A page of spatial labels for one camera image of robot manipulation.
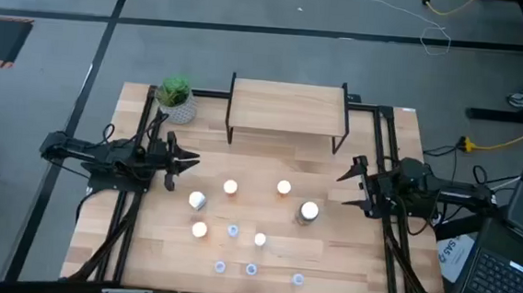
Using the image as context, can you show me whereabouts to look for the thin white cable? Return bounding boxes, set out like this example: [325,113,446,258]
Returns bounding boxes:
[349,0,456,58]

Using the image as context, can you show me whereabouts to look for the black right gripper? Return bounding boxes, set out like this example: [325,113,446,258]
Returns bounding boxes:
[333,154,402,221]

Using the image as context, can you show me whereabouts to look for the yellow cable black plug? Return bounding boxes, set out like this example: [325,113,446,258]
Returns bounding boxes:
[413,0,482,19]

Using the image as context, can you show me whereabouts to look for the yellow extension cable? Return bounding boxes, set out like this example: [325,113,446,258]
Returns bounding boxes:
[457,111,523,158]

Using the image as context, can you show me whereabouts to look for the black laptop keyboard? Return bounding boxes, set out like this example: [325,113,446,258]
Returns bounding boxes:
[447,215,523,293]

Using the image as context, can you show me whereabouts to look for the white printed paper sheet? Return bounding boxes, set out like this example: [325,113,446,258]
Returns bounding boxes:
[434,231,477,286]

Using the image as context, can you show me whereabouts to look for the orange medicine bottle white cap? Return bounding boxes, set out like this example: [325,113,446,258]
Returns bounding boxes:
[191,220,210,240]
[221,178,239,198]
[275,179,293,198]

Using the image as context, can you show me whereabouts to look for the black aluminium table frame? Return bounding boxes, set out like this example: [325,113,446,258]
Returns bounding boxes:
[64,77,459,293]

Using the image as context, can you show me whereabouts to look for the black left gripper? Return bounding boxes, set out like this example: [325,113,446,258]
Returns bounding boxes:
[147,129,203,193]

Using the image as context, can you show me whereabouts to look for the black desk frame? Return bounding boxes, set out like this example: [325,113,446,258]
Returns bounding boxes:
[465,0,523,125]

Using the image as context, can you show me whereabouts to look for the wooden shelf black metal legs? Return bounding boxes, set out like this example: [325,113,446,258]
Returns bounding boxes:
[223,71,354,157]

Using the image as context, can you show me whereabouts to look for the grey triangle-patterned plant pot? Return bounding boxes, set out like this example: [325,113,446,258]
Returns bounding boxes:
[157,90,200,127]

